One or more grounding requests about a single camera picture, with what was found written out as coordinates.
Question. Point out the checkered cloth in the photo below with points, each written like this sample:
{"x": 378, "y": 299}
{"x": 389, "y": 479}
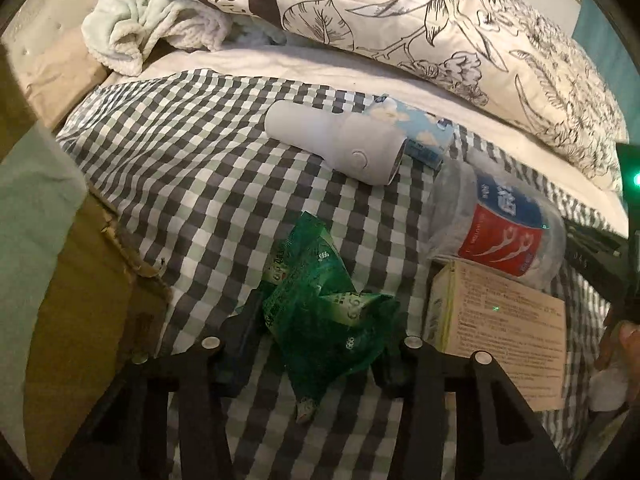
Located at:
{"x": 200, "y": 160}

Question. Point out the brown cardboard box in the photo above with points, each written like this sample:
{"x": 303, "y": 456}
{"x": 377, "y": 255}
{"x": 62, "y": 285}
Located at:
{"x": 85, "y": 335}

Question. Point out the white cylindrical handheld device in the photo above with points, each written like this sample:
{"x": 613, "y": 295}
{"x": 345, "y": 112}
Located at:
{"x": 325, "y": 135}

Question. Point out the blue cloud-print tissue pack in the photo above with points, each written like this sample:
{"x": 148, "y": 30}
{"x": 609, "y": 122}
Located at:
{"x": 420, "y": 130}

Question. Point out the beige medicine box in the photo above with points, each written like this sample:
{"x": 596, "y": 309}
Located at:
{"x": 500, "y": 330}

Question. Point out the teal curtain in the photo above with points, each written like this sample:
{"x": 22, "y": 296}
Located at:
{"x": 607, "y": 20}

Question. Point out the green foil packet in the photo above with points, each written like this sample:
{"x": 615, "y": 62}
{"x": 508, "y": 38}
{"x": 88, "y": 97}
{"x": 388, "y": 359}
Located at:
{"x": 320, "y": 320}

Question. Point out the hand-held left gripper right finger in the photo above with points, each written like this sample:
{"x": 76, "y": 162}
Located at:
{"x": 395, "y": 380}

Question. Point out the light green fleece blanket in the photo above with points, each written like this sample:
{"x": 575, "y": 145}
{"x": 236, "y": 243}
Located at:
{"x": 140, "y": 25}

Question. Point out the dark floral wrapper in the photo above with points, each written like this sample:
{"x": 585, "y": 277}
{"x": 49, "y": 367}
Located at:
{"x": 595, "y": 255}

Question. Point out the red label water bottle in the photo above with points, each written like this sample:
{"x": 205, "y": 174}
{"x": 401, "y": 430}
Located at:
{"x": 500, "y": 230}

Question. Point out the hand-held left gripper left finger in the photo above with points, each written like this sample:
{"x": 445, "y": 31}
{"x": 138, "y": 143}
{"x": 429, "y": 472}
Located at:
{"x": 245, "y": 345}

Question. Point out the floral printed pillow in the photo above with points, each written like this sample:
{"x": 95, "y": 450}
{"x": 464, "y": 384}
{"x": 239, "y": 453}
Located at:
{"x": 400, "y": 20}

